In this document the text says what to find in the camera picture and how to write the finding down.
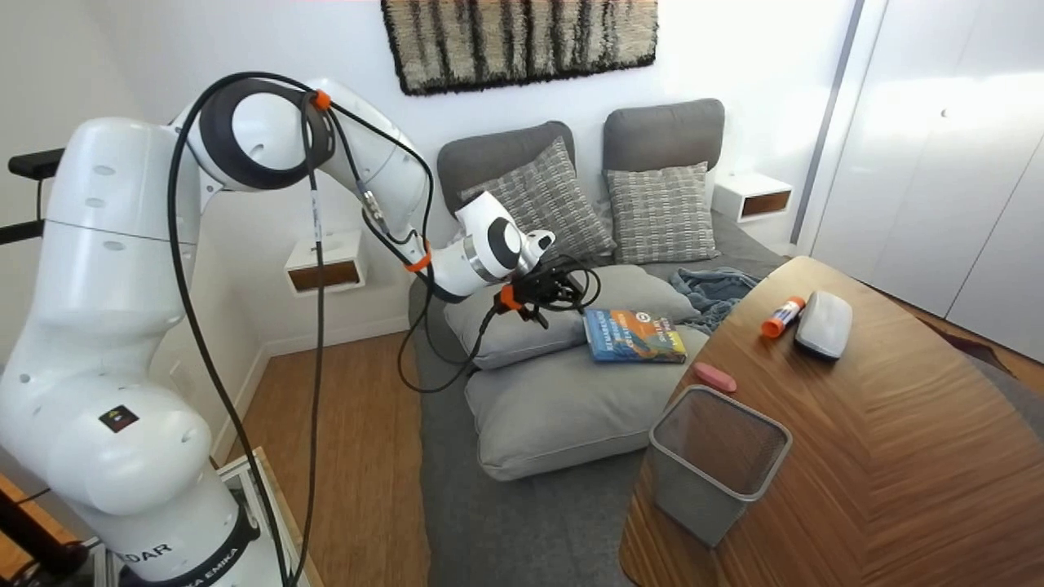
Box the left checked cushion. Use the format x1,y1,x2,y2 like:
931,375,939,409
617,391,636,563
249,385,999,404
481,140,613,261

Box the large grey floor pillow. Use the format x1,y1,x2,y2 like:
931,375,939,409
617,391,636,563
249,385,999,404
465,325,709,481

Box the right white wall shelf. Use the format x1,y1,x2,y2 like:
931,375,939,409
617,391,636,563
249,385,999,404
715,172,792,224

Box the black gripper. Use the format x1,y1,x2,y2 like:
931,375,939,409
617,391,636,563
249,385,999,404
509,258,589,325

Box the grey sofa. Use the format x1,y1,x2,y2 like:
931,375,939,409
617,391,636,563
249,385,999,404
436,99,789,334

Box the grey mesh waste bin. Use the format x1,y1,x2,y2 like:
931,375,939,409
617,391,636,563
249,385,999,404
650,385,792,549

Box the checked cushion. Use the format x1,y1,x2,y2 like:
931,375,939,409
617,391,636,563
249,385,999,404
481,140,613,261
607,163,718,265

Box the blue throw blanket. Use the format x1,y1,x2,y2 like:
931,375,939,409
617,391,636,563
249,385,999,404
668,268,756,334

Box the blue paperback book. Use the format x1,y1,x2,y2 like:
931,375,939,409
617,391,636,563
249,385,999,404
584,308,689,366

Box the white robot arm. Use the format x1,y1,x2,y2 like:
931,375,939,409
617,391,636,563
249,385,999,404
0,73,554,587

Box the wooden table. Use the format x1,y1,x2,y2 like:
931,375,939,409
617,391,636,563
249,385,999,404
620,258,1044,587

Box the light grey upper pillow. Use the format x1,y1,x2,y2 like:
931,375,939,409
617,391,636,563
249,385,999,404
442,261,701,375

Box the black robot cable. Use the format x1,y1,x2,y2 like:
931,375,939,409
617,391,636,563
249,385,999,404
162,68,604,587

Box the right checked cushion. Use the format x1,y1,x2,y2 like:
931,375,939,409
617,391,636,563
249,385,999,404
607,163,718,265

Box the pink eraser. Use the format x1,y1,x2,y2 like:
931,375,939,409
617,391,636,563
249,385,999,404
691,362,737,396

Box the orange glue stick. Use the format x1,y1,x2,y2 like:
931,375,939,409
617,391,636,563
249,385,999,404
762,296,805,338

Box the grey floor rug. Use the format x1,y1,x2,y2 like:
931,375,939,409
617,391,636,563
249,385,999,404
415,323,656,587

